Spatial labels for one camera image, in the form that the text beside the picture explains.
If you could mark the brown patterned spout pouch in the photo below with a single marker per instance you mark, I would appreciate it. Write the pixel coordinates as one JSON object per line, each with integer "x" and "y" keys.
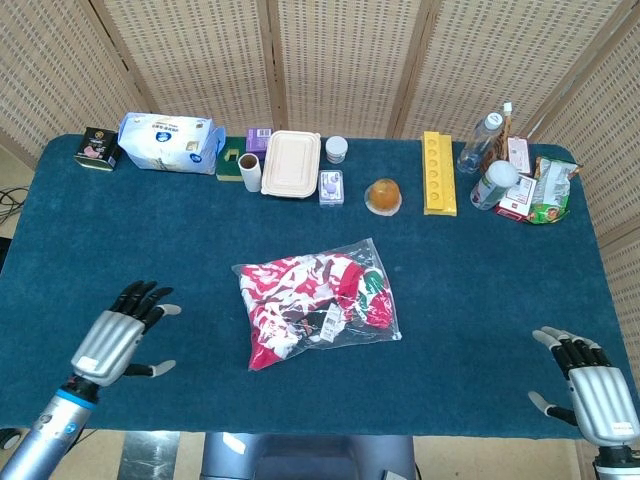
{"x": 500, "y": 142}

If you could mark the white price tag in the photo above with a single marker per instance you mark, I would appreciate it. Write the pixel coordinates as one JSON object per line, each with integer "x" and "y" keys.
{"x": 331, "y": 322}

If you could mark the clear purple floss box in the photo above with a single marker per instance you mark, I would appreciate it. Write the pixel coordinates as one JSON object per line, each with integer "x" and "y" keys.
{"x": 330, "y": 187}

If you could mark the red white carton box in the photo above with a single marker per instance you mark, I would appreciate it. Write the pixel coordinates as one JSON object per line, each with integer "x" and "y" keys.
{"x": 517, "y": 200}

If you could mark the blue carpet table cover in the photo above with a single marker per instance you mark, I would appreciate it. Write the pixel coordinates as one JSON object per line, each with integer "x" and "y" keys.
{"x": 150, "y": 240}

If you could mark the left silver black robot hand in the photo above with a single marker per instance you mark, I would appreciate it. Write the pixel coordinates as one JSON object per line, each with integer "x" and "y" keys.
{"x": 107, "y": 345}

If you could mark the yellow tray with round holes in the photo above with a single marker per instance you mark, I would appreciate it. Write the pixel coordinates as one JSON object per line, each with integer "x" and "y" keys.
{"x": 440, "y": 200}

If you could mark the white cardboard core roll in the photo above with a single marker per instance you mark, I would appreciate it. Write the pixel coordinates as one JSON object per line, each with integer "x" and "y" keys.
{"x": 251, "y": 177}

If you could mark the pink white carton box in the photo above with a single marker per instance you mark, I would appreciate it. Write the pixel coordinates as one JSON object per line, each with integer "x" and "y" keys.
{"x": 519, "y": 155}

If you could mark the woven rattan folding screen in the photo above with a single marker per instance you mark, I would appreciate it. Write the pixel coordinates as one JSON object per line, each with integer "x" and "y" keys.
{"x": 345, "y": 60}

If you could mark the small white jar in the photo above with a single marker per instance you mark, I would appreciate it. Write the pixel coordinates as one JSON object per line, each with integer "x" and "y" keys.
{"x": 336, "y": 150}

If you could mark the white blue tissue pack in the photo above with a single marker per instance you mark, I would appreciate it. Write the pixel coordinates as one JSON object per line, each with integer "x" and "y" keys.
{"x": 165, "y": 145}

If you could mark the black caster wheel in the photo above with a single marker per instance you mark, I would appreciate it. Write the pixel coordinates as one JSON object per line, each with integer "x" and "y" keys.
{"x": 7, "y": 438}

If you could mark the green yellow sponge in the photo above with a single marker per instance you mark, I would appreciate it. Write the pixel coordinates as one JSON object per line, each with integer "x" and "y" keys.
{"x": 227, "y": 167}

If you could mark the white green cylinder can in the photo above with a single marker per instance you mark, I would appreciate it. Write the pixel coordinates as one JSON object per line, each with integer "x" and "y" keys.
{"x": 492, "y": 187}

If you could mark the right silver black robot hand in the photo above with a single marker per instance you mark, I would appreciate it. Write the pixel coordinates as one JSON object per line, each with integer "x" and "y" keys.
{"x": 602, "y": 400}

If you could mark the black green tin can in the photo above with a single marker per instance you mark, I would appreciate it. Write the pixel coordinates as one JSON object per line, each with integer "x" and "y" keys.
{"x": 97, "y": 147}

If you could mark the red white patterned garment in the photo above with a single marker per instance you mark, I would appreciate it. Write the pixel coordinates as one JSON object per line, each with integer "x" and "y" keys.
{"x": 280, "y": 295}

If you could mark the beige lidded lunch box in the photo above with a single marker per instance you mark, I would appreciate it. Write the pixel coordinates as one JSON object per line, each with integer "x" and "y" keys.
{"x": 291, "y": 165}

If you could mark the clear plastic water bottle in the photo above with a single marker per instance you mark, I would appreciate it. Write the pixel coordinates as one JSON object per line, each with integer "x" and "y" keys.
{"x": 477, "y": 147}

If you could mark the orange jelly cup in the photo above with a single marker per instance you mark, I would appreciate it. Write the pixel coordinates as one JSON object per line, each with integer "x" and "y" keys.
{"x": 383, "y": 195}

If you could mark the clear plastic bag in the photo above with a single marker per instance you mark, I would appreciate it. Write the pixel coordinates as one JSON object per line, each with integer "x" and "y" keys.
{"x": 370, "y": 250}

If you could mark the grey robot torso base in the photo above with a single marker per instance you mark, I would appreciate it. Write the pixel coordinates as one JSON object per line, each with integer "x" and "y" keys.
{"x": 300, "y": 460}

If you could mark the green snack bag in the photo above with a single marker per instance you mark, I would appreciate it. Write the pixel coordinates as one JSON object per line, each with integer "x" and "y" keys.
{"x": 550, "y": 190}

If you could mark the purple carton box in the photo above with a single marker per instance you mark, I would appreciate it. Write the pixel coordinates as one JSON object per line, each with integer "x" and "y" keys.
{"x": 257, "y": 142}

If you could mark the black hang tag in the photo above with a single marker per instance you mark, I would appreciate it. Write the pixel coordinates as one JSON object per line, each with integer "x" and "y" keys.
{"x": 312, "y": 320}

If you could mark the shiny metal base plate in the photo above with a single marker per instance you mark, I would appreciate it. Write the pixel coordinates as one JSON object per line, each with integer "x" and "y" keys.
{"x": 150, "y": 457}

